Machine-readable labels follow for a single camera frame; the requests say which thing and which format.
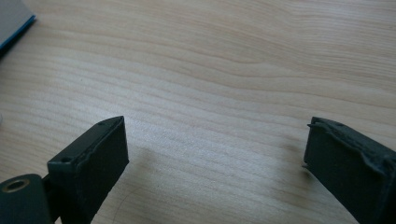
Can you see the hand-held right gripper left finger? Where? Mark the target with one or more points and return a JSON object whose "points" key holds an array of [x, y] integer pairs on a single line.
{"points": [[93, 161]]}

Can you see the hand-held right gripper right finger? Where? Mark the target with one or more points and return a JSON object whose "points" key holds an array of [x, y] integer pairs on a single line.
{"points": [[348, 168]]}

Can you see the blue hardcover book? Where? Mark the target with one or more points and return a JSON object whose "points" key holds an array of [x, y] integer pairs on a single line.
{"points": [[12, 15]]}

